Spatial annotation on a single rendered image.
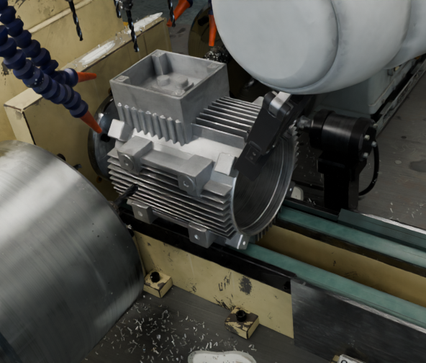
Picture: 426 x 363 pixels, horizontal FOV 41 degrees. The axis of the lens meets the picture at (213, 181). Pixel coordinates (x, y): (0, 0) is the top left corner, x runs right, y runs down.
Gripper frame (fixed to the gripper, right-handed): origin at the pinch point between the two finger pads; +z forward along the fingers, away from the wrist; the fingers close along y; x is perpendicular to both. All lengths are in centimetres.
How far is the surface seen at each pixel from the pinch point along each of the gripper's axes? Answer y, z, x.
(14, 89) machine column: 1.4, 19.7, -35.5
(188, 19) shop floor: -246, 200, -125
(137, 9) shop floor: -248, 223, -166
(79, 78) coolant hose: 5.3, 2.8, -21.7
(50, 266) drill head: 24.4, 3.6, -7.3
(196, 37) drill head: -27.3, 15.6, -23.4
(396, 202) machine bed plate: -33.1, 23.2, 20.6
